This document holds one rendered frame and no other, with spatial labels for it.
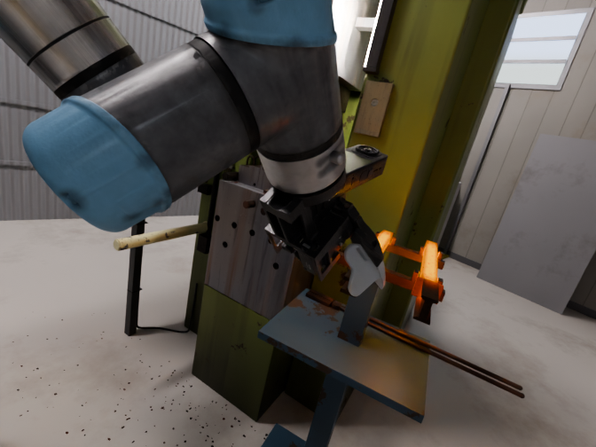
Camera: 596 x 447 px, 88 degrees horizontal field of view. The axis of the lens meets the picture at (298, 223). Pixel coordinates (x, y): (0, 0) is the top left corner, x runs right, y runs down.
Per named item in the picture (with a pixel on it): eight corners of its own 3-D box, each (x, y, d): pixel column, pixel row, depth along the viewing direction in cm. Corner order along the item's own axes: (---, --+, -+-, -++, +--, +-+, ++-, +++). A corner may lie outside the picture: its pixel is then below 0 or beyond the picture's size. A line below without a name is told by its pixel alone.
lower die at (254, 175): (278, 195, 112) (284, 172, 109) (237, 181, 120) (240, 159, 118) (326, 190, 148) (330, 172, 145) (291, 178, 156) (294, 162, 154)
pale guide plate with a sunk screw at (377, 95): (378, 137, 103) (393, 83, 99) (353, 132, 107) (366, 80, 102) (380, 137, 105) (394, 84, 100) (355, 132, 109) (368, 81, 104)
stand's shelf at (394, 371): (420, 424, 63) (424, 416, 62) (256, 337, 77) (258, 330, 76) (427, 346, 89) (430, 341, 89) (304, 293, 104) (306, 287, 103)
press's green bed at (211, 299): (256, 423, 125) (278, 325, 113) (191, 373, 142) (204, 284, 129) (316, 353, 174) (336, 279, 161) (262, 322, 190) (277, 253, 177)
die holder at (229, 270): (278, 325, 112) (305, 209, 100) (204, 283, 129) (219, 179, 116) (336, 278, 161) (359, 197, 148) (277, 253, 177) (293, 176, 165)
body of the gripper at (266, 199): (275, 254, 39) (243, 189, 29) (316, 207, 42) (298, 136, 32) (325, 286, 35) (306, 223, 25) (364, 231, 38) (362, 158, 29)
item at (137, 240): (120, 254, 111) (121, 240, 110) (111, 249, 114) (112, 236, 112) (209, 233, 149) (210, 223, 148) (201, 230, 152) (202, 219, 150)
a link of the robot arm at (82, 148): (113, 204, 26) (224, 138, 28) (116, 265, 17) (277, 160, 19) (35, 117, 22) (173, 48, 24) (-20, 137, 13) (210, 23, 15)
